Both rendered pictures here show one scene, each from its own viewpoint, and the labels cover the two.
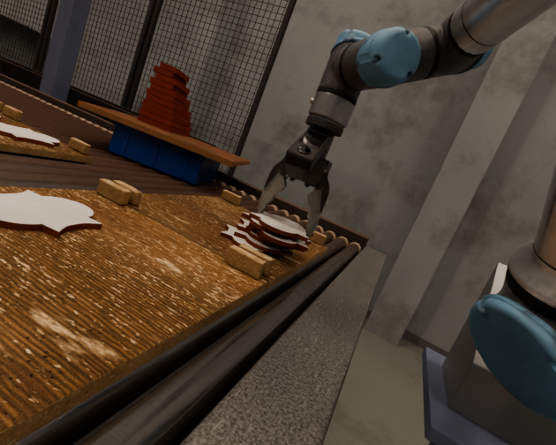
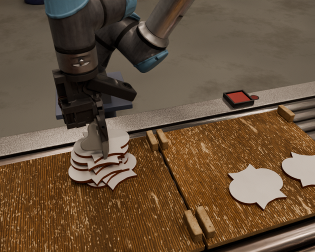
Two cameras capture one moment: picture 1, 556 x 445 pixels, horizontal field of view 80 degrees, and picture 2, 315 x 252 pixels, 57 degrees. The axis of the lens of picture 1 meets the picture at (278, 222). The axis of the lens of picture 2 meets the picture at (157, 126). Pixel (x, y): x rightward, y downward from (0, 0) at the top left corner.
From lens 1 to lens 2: 102 cm
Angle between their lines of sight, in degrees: 110
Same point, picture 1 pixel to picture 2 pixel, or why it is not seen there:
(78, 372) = (248, 117)
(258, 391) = (202, 112)
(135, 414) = (236, 115)
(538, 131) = not seen: outside the picture
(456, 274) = not seen: outside the picture
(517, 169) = not seen: outside the picture
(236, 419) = (213, 110)
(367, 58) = (132, 10)
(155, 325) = (226, 123)
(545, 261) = (165, 38)
